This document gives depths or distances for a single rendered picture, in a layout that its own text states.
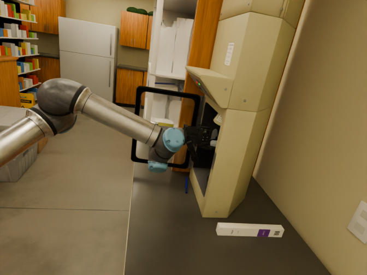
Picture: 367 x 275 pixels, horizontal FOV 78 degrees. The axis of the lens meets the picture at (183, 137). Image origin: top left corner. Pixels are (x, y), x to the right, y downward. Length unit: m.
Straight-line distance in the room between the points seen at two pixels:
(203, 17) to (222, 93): 0.45
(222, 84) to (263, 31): 0.20
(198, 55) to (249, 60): 0.38
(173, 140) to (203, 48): 0.54
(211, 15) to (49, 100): 0.75
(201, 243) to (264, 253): 0.23
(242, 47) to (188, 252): 0.70
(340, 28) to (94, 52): 5.10
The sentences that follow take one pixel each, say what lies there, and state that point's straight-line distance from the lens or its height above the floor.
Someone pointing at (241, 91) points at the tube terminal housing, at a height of 1.47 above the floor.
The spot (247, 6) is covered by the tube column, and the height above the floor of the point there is 1.73.
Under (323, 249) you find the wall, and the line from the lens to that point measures 1.10.
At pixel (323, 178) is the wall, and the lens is 1.06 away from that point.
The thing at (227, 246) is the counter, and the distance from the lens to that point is 0.93.
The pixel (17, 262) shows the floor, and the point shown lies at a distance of 2.19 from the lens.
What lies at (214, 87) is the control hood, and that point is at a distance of 0.77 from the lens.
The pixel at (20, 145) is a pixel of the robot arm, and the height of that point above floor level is 1.23.
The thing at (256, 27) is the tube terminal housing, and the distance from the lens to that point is 0.81.
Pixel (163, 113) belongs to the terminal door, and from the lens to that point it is 1.12.
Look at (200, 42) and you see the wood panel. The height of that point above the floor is 1.62.
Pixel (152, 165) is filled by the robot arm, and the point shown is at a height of 1.16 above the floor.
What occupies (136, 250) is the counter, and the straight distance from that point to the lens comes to 0.85.
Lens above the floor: 1.58
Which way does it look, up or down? 21 degrees down
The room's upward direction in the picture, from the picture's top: 10 degrees clockwise
